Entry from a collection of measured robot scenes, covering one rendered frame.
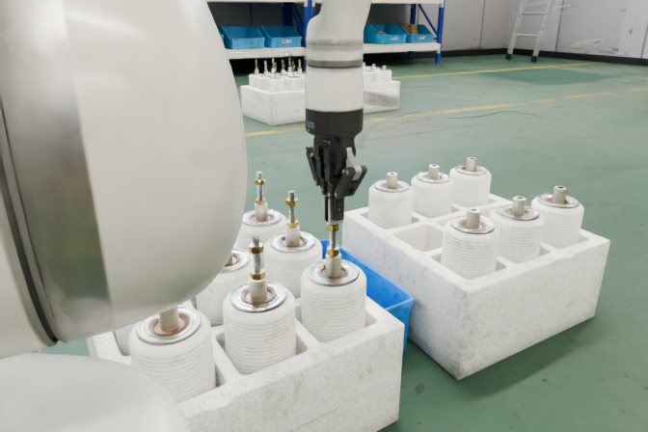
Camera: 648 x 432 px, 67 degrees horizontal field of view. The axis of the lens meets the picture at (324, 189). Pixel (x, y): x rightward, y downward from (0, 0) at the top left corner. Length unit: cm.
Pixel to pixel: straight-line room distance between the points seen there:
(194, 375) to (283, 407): 13
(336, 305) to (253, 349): 13
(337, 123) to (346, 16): 12
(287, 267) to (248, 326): 17
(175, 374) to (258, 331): 11
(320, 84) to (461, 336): 50
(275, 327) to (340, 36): 37
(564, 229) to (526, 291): 16
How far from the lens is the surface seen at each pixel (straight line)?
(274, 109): 281
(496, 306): 92
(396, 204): 104
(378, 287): 100
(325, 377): 70
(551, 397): 97
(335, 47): 59
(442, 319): 92
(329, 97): 60
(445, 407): 90
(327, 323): 71
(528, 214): 99
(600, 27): 751
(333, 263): 70
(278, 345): 66
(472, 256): 88
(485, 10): 799
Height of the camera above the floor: 61
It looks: 20 degrees down
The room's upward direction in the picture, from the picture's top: straight up
